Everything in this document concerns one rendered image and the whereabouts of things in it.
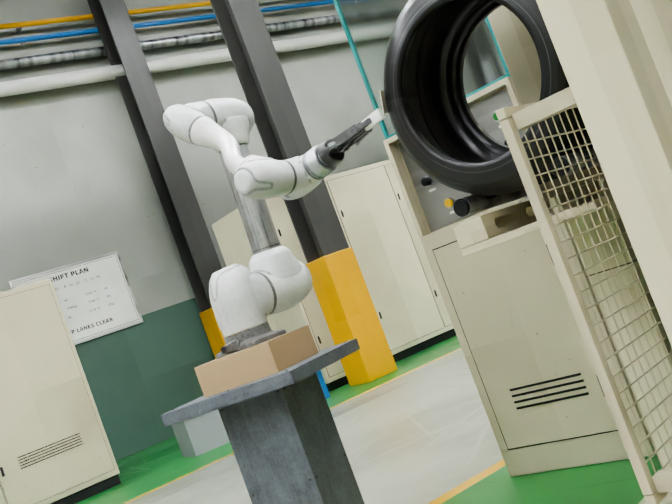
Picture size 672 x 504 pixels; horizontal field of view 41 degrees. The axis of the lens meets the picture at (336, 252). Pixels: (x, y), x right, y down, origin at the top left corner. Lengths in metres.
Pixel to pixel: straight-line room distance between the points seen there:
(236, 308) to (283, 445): 0.46
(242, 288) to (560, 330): 1.04
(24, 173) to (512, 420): 7.96
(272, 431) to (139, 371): 7.45
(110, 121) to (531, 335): 8.41
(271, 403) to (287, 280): 0.44
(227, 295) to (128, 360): 7.37
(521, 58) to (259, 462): 1.46
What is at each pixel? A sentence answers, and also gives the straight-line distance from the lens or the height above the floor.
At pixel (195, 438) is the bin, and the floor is 0.14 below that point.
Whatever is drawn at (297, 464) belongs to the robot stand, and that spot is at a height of 0.36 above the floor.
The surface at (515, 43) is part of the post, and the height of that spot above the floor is 1.27.
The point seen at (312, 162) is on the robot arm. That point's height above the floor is 1.19.
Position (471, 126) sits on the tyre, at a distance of 2.47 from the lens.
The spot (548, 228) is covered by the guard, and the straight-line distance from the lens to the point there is 1.52.
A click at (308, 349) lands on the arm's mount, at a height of 0.68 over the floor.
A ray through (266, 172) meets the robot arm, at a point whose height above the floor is 1.19.
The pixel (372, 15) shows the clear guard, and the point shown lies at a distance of 3.25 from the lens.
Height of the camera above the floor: 0.80
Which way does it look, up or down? 3 degrees up
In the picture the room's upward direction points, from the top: 20 degrees counter-clockwise
